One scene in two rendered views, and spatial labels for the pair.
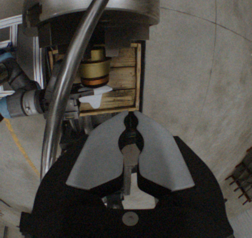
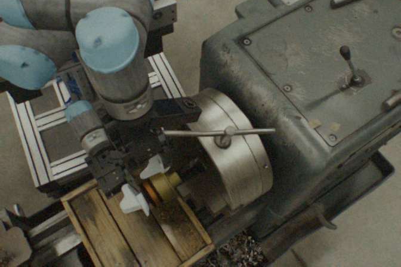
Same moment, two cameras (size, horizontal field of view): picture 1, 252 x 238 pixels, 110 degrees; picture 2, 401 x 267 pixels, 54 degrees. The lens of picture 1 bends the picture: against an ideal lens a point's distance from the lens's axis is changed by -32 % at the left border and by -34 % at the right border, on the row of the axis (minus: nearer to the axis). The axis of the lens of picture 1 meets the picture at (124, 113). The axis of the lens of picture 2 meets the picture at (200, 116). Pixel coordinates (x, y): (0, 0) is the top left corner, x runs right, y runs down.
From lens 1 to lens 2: 0.71 m
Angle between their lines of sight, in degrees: 57
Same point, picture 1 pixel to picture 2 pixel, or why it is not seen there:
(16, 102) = (95, 121)
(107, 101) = (113, 255)
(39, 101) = (107, 147)
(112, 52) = (183, 190)
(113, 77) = (152, 243)
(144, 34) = (215, 205)
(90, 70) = (159, 178)
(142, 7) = (222, 168)
